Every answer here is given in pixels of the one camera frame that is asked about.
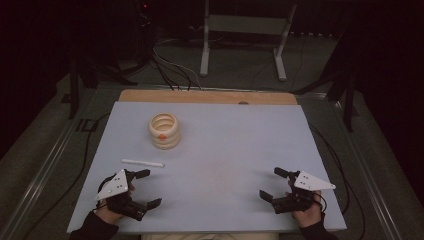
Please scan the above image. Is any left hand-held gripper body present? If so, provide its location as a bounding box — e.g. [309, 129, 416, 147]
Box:
[94, 168, 150, 222]

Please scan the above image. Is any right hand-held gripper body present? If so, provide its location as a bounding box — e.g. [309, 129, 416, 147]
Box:
[271, 170, 337, 215]

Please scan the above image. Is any white pen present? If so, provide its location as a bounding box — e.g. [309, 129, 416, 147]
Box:
[120, 158, 166, 169]

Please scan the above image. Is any cream ribbed pen holder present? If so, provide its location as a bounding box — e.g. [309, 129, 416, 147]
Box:
[147, 111, 182, 151]

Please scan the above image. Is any person's left hand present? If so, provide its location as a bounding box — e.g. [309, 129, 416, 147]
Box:
[94, 199, 125, 225]

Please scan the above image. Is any person's right hand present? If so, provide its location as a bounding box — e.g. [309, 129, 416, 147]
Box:
[285, 179, 324, 230]

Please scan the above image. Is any light blue table mat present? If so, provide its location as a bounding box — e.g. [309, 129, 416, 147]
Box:
[66, 101, 348, 235]

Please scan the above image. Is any black tripod stand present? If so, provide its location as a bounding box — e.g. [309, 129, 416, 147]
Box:
[292, 33, 360, 133]
[67, 49, 138, 120]

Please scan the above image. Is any wooden table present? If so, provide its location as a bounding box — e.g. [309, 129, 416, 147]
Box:
[118, 88, 299, 106]

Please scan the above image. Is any dark equipment with red light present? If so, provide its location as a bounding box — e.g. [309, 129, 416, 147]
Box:
[132, 0, 155, 65]

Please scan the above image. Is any grey metal stand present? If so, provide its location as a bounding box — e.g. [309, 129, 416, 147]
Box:
[198, 0, 298, 82]

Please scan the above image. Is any long black floor cable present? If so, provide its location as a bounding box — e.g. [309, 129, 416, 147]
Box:
[21, 112, 112, 240]
[308, 122, 366, 240]

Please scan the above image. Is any metal floor rail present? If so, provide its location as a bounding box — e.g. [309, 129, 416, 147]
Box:
[333, 99, 403, 240]
[0, 114, 86, 240]

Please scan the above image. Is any black floor bracket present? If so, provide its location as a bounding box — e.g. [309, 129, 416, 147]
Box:
[75, 118, 100, 133]

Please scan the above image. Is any white floor cable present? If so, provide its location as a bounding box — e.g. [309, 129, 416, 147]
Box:
[152, 49, 203, 91]

